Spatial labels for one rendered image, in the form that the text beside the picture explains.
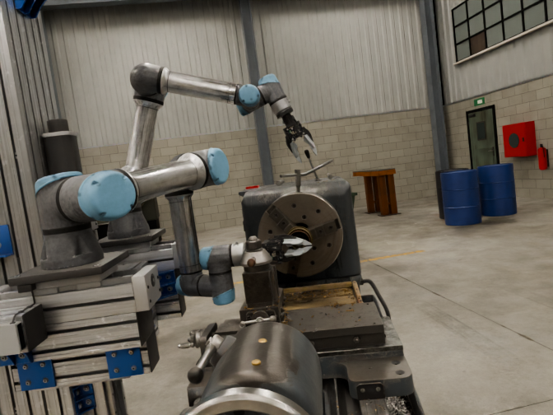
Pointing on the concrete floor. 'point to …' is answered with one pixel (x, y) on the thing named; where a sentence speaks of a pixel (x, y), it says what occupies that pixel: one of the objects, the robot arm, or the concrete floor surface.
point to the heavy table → (379, 190)
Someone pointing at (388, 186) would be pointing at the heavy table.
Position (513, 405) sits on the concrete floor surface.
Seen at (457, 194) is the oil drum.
